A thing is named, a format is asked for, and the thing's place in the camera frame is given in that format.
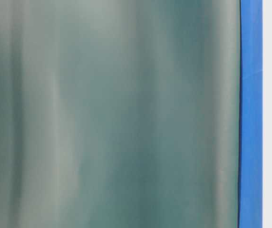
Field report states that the green backdrop curtain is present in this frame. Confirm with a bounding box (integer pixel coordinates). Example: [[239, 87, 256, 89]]
[[0, 0, 240, 228]]

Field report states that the blue table mat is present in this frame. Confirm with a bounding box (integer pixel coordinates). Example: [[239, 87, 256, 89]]
[[238, 0, 263, 228]]

